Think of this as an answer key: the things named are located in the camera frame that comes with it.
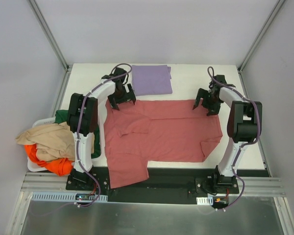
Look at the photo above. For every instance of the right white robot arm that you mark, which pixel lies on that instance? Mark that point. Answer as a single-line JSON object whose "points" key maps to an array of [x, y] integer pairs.
{"points": [[244, 126]]}

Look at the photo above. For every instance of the aluminium frame post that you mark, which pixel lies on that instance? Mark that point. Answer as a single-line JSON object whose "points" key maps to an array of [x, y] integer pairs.
{"points": [[48, 33], [268, 22]]}

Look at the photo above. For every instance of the white laundry basket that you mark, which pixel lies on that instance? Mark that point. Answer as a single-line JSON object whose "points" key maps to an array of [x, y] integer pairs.
{"points": [[99, 161]]}

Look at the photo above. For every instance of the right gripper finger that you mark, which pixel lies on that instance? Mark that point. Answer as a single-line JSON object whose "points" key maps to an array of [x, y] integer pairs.
{"points": [[201, 95], [213, 112]]}

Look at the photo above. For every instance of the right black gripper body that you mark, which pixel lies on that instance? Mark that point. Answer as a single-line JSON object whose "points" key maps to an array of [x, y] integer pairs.
{"points": [[208, 102]]}

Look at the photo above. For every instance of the white cable duct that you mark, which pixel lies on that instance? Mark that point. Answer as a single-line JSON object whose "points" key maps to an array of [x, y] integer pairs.
{"points": [[205, 201], [67, 197]]}

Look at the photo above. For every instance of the green t shirt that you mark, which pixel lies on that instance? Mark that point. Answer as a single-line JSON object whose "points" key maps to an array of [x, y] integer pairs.
{"points": [[61, 116]]}

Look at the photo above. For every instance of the right white cable duct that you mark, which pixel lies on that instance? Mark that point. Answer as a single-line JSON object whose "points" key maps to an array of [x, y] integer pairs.
{"points": [[205, 201]]}

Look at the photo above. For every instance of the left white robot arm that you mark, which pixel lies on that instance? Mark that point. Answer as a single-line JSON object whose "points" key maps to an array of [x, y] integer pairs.
{"points": [[82, 119]]}

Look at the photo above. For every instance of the right aluminium frame post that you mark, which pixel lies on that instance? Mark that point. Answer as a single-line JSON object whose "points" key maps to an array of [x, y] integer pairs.
{"points": [[268, 22]]}

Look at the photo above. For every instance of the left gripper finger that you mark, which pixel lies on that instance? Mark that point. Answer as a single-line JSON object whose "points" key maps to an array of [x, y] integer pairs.
{"points": [[130, 94], [112, 102]]}

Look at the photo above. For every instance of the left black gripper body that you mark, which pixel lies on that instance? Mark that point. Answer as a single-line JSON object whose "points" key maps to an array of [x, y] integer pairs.
{"points": [[122, 98]]}

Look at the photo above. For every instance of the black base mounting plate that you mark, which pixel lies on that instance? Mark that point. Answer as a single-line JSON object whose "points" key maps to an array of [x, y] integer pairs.
{"points": [[164, 186]]}

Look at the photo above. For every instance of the orange t shirt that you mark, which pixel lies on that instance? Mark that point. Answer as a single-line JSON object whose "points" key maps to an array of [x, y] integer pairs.
{"points": [[60, 167]]}

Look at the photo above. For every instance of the left white cable duct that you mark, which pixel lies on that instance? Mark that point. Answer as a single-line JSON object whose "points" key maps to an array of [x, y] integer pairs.
{"points": [[67, 197]]}

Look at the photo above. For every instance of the left aluminium frame post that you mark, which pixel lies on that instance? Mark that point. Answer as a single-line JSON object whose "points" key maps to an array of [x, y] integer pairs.
{"points": [[48, 33]]}

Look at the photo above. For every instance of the beige t shirt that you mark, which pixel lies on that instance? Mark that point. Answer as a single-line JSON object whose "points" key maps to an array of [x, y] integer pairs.
{"points": [[53, 141]]}

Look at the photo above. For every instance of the pink t shirt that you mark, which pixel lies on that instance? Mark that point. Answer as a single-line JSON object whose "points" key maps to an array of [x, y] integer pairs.
{"points": [[161, 131]]}

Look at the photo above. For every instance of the folded purple t shirt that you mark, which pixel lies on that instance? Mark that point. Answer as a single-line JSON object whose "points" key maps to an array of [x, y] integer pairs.
{"points": [[151, 80]]}

